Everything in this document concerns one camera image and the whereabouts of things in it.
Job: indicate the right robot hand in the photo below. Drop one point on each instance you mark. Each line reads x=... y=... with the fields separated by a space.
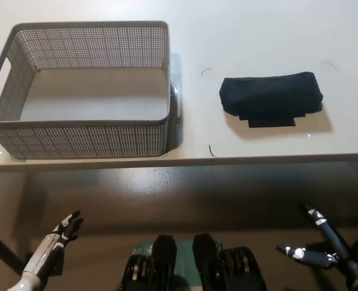
x=333 y=236

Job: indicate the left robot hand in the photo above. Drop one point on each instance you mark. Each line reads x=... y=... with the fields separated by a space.
x=45 y=251

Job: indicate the black cloth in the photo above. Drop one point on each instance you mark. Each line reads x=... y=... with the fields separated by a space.
x=270 y=92

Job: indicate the grey perforated plastic container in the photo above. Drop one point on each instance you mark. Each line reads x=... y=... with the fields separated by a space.
x=76 y=138

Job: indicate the black table foot plate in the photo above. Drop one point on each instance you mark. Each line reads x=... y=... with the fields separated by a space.
x=317 y=247

